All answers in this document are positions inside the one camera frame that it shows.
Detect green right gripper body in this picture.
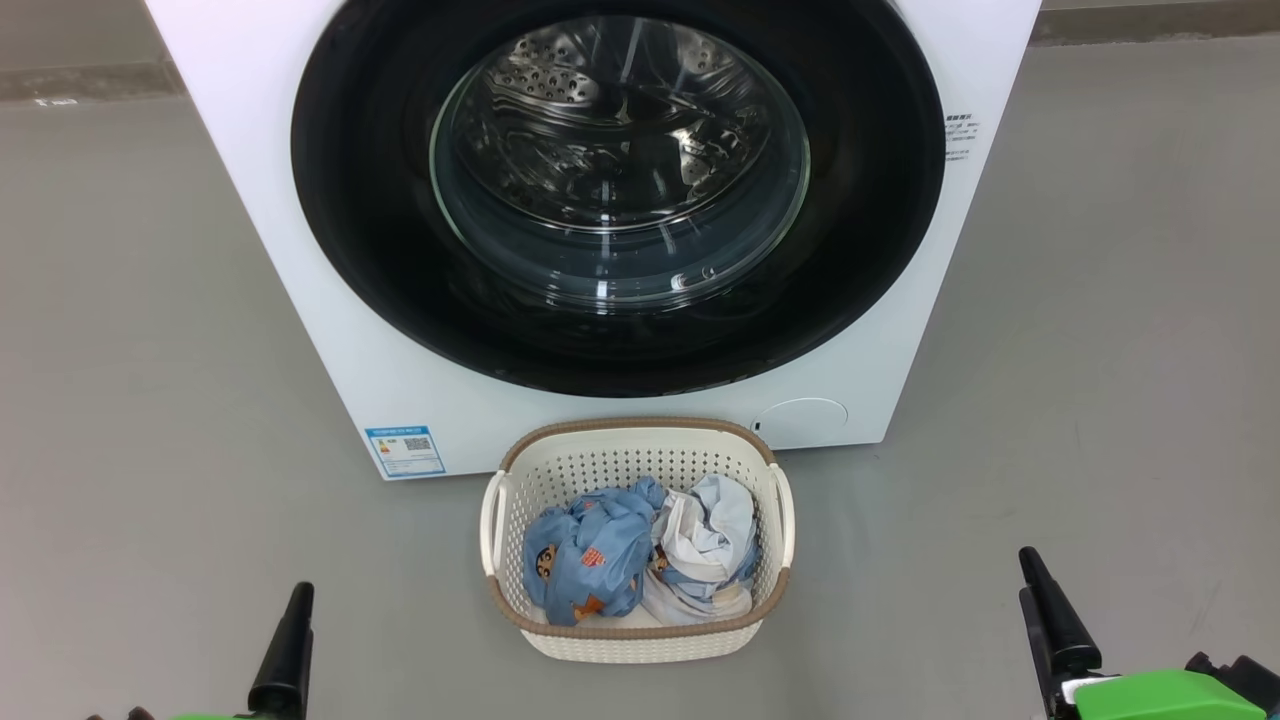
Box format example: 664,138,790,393
1062,668,1273,720

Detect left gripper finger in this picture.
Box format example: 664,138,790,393
248,582,315,717

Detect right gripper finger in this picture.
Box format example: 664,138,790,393
1019,547,1102,682
1019,590,1067,719

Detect blue cartoon print garment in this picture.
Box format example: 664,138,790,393
522,476,668,627

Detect white pale blue garment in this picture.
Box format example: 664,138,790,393
640,474,761,626

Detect grey washing machine door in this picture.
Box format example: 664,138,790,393
291,0,947,399

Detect white front-load washing machine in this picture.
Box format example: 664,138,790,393
145,0,1043,482

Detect round white filter cover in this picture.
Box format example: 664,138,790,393
752,398,849,451

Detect cream perforated laundry basket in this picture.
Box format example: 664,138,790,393
480,418,796,664

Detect printed text warning label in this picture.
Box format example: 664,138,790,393
944,112,983,163

